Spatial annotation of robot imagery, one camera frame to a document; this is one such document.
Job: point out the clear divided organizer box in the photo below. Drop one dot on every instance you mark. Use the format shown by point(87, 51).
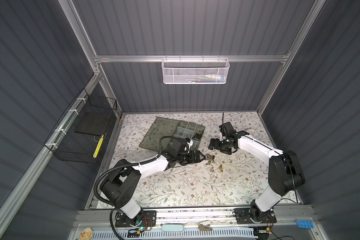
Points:
point(170, 127)

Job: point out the pile of screws and nuts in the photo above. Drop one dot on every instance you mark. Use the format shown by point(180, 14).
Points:
point(214, 165)

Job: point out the floral table mat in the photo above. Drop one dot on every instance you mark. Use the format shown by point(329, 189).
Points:
point(243, 179)

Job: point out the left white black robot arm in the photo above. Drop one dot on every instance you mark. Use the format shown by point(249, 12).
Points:
point(117, 185)

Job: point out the white wire mesh basket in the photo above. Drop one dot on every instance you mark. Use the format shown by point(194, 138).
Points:
point(178, 71)

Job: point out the round wooden disc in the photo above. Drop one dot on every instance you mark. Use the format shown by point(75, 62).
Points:
point(86, 234)

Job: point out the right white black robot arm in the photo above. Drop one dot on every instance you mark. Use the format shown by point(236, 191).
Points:
point(285, 173)

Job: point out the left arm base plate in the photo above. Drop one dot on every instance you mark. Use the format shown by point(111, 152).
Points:
point(142, 219)

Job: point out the pens in white basket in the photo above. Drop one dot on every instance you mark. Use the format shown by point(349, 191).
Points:
point(208, 79)

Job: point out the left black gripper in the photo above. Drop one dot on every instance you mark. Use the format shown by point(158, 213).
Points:
point(192, 160)

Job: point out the light teal flat box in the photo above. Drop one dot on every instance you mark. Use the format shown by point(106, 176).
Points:
point(177, 228)

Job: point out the black wire wall basket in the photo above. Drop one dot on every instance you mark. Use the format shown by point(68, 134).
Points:
point(76, 138)

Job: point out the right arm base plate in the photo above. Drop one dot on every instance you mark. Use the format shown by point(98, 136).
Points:
point(254, 216)

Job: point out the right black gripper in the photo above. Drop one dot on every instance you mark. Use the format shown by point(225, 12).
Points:
point(216, 145)

